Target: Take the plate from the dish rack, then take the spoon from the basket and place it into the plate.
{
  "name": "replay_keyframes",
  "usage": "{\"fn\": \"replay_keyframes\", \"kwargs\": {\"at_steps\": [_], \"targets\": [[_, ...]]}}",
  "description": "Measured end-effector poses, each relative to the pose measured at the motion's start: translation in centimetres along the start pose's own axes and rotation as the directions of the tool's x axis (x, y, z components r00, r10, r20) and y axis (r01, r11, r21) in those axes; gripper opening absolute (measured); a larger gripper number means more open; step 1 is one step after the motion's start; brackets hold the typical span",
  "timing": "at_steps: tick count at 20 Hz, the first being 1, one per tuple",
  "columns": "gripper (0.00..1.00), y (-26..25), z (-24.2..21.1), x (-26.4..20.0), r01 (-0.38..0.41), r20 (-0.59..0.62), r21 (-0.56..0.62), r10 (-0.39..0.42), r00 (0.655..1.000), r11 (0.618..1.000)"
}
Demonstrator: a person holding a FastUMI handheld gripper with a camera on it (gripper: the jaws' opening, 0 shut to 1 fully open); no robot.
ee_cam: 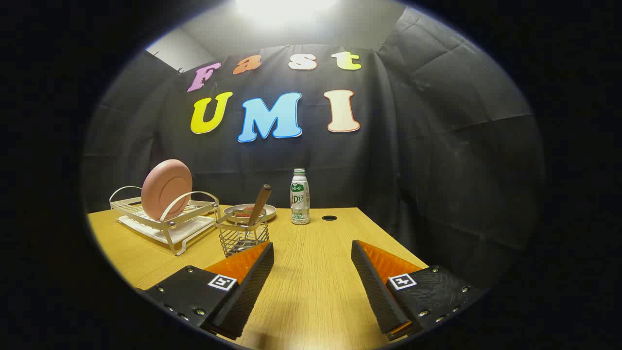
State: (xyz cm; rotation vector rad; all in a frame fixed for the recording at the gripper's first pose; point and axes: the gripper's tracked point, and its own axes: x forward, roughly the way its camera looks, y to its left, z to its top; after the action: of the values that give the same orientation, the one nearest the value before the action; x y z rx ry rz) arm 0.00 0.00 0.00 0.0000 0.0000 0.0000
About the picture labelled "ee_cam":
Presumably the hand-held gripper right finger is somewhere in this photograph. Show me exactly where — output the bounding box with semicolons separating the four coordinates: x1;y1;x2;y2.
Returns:
351;240;484;342

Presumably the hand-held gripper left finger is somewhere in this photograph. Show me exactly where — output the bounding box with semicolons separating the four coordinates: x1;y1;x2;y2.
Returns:
144;242;275;341

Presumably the metal wire basket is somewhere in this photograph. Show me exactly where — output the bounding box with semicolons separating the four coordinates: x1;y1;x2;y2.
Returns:
215;208;271;257

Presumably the wooden-handled metal spoon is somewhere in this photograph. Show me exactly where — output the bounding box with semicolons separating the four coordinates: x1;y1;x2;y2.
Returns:
241;184;273;248

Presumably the white wire dish rack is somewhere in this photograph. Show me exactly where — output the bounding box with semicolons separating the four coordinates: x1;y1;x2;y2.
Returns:
109;186;222;257

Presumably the pink plate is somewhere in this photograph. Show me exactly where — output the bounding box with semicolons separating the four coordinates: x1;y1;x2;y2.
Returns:
141;159;193;222

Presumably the beige plate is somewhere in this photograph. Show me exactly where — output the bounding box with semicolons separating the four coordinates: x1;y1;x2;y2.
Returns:
224;204;277;224

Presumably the white drip tray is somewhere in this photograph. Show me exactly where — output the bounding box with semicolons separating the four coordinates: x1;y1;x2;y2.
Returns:
118;214;215;246

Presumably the white green-label drink bottle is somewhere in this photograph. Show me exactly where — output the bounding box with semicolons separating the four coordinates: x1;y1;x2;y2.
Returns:
290;168;311;225

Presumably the black backdrop cloth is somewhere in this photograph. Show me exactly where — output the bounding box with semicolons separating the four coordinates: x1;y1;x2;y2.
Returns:
82;6;545;312

